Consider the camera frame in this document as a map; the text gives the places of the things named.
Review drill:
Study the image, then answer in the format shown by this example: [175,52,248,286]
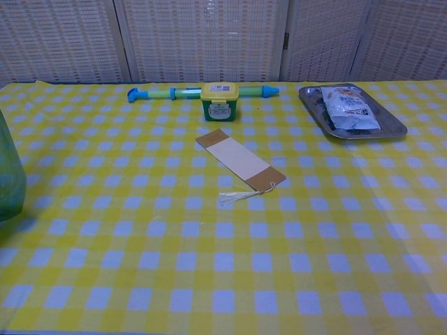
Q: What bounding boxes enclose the green translucent object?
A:
[0,110,28,224]

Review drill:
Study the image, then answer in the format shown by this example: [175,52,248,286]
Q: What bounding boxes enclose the brown cream paper bookmark tassel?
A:
[195,128,287,206]

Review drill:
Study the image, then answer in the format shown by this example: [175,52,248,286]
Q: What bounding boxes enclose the yellow white checkered tablecloth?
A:
[0,80,447,334]

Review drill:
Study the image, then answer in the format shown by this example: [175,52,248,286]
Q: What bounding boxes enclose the yellow lidded green box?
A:
[200,82,241,123]

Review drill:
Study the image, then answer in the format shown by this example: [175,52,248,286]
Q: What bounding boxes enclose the green blue water pump toy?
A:
[126,84,280,104]

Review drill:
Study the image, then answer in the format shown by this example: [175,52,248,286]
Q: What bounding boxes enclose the woven folding screen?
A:
[0,0,447,84]

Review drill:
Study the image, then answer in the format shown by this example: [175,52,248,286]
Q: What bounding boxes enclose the white snack packet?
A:
[320,85,381,133]

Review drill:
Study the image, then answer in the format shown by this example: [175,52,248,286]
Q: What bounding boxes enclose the silver metal tray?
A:
[298,82,409,140]

